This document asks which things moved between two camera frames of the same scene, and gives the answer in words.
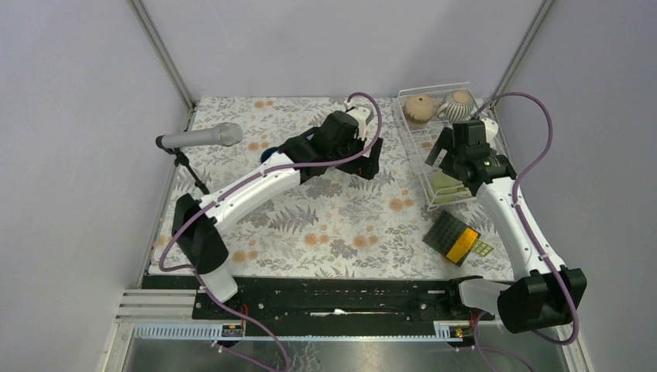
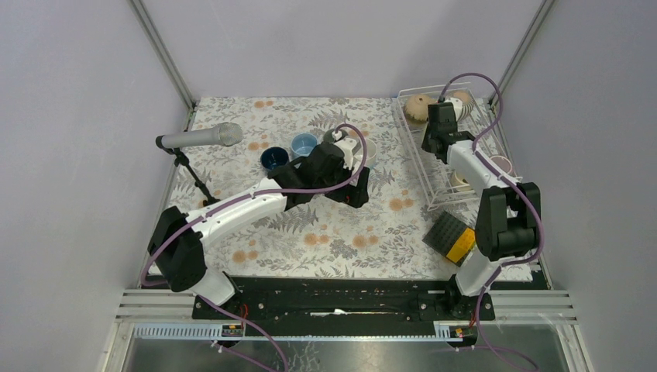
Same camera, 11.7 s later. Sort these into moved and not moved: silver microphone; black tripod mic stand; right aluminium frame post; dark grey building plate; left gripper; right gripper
Moved: left gripper; right gripper
Not moved: silver microphone; dark grey building plate; black tripod mic stand; right aluminium frame post
